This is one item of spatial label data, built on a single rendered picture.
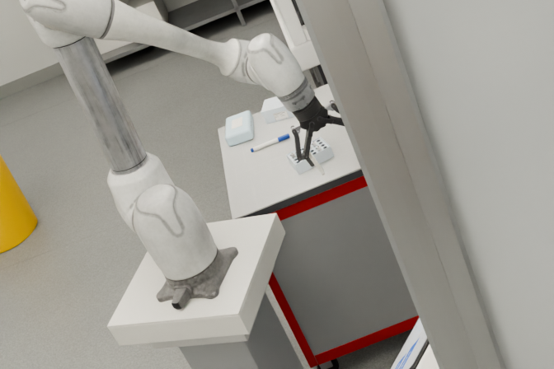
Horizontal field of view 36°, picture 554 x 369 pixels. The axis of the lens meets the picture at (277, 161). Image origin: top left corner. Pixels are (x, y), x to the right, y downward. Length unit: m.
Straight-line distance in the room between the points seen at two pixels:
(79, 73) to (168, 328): 0.67
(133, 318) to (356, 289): 0.83
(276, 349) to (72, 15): 1.07
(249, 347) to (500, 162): 1.78
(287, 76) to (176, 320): 0.67
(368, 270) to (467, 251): 2.19
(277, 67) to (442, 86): 1.66
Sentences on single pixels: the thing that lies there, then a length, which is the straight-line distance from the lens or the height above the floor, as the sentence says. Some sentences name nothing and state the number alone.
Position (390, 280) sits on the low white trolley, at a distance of 2.76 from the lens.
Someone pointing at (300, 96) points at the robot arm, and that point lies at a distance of 2.16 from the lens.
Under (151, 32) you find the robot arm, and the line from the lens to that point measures 1.98.
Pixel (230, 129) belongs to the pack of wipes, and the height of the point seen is 0.80.
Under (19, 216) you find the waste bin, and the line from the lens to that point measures 4.74.
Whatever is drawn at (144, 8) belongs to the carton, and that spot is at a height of 0.36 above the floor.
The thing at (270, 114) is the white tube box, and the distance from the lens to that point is 2.92.
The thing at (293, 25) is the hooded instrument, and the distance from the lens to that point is 3.03.
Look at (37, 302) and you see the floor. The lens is 4.21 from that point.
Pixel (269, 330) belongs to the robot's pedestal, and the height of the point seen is 0.59.
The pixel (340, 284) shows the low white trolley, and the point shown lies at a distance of 2.73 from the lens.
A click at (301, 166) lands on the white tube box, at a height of 0.78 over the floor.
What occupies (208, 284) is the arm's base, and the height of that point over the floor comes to 0.85.
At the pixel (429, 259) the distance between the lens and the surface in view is 0.51.
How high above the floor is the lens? 2.07
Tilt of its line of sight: 29 degrees down
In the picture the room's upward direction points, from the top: 24 degrees counter-clockwise
